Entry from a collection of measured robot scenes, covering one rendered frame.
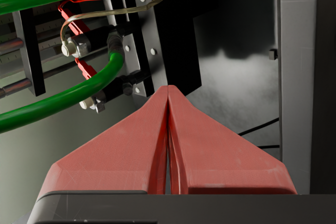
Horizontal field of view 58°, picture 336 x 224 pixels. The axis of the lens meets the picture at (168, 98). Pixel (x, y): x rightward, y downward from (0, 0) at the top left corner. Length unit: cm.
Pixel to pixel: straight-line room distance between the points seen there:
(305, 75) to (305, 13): 7
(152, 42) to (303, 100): 23
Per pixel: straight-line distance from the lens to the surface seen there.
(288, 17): 36
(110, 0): 49
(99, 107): 43
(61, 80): 74
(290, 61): 38
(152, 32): 46
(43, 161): 78
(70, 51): 42
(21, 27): 54
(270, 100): 57
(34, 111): 25
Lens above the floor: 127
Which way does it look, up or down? 36 degrees down
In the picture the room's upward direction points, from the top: 121 degrees counter-clockwise
